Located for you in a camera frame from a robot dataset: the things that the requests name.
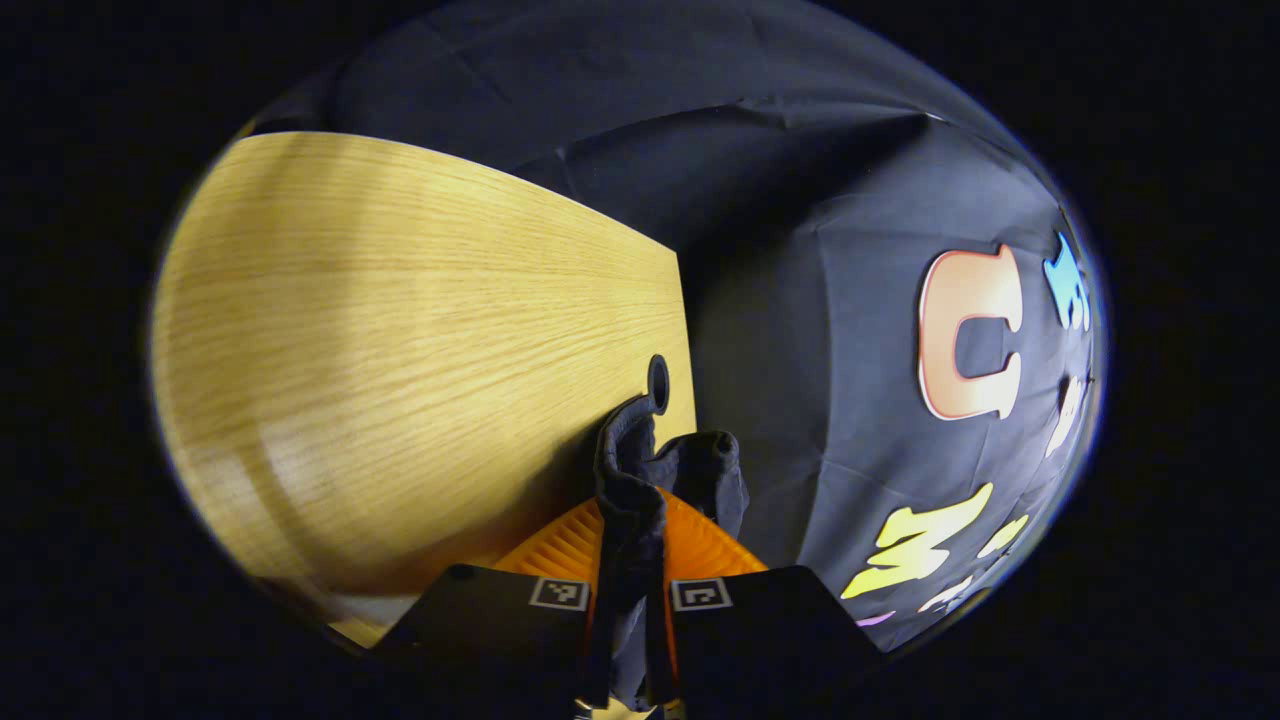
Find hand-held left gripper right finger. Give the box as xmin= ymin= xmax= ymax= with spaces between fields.
xmin=655 ymin=490 xmax=887 ymax=714

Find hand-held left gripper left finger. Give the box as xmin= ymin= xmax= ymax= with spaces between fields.
xmin=375 ymin=497 xmax=607 ymax=714

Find dark blue jeans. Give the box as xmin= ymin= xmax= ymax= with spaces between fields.
xmin=578 ymin=393 xmax=751 ymax=713

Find black backdrop cloth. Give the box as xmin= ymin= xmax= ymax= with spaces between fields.
xmin=240 ymin=0 xmax=1109 ymax=653

